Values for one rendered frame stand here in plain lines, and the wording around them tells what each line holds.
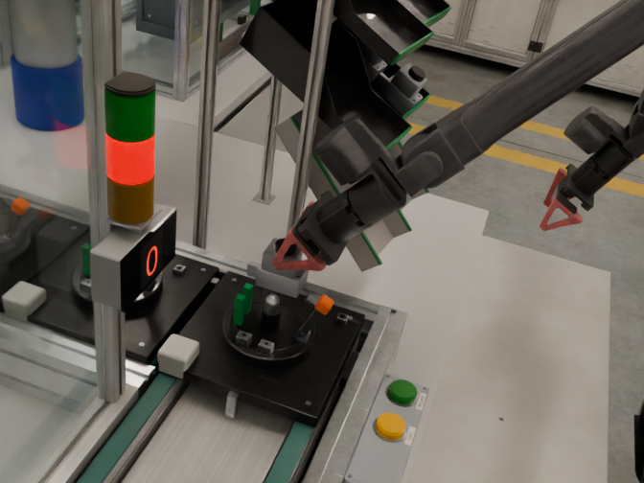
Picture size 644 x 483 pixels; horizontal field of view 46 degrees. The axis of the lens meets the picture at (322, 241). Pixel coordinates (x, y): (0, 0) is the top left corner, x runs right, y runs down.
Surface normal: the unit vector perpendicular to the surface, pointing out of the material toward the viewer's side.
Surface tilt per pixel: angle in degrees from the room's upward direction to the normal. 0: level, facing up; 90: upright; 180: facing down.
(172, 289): 0
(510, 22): 90
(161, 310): 0
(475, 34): 90
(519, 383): 0
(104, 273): 90
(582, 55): 71
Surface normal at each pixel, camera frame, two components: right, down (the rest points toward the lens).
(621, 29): -0.08, 0.26
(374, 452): 0.14, -0.81
